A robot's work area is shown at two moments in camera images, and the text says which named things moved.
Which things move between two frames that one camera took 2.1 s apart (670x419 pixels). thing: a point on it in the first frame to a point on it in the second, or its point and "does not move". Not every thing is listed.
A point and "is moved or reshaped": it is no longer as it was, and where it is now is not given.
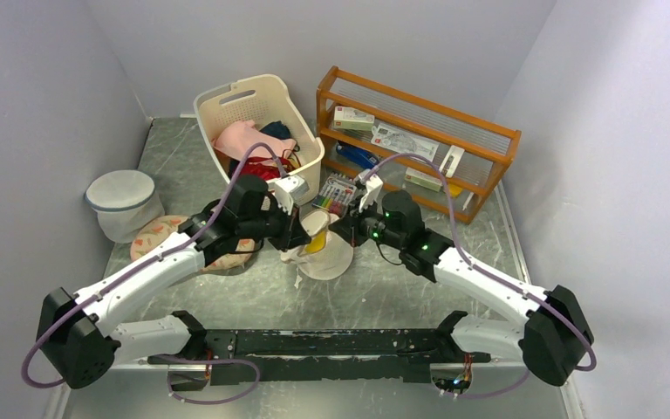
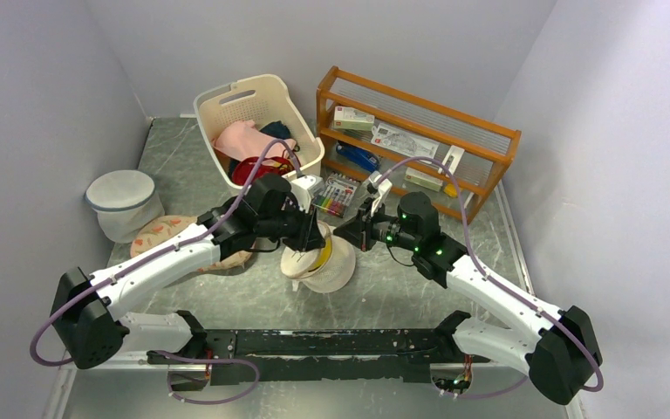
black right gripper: x=350 y=227 does not move
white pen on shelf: x=468 y=201 does not move
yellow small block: x=454 y=191 does not move
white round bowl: x=333 y=260 is moved or reshaped
